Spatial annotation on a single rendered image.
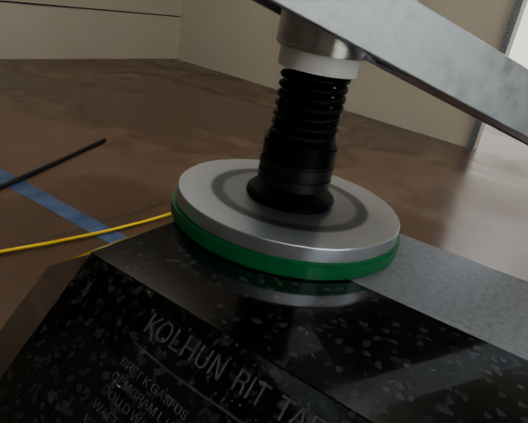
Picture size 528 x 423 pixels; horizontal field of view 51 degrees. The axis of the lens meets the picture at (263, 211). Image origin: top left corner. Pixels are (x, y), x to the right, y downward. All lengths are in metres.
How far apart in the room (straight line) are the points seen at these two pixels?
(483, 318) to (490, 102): 0.18
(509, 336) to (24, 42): 5.47
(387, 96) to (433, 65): 5.15
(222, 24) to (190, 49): 0.57
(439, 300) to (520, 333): 0.06
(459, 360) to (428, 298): 0.08
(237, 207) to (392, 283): 0.15
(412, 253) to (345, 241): 0.10
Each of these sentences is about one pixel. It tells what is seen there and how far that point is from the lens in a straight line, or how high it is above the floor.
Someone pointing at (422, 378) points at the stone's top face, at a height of 0.85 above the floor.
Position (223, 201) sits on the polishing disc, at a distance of 0.49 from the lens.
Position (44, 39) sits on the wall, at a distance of 5.84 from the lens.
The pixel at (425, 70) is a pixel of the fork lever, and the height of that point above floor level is 1.01.
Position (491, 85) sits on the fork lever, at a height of 1.01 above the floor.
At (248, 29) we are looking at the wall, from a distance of 6.41.
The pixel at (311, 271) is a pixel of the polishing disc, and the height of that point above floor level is 0.85.
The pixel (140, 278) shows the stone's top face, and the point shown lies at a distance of 0.41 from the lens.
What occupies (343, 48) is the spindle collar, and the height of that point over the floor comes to 1.02.
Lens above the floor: 1.05
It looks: 22 degrees down
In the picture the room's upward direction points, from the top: 11 degrees clockwise
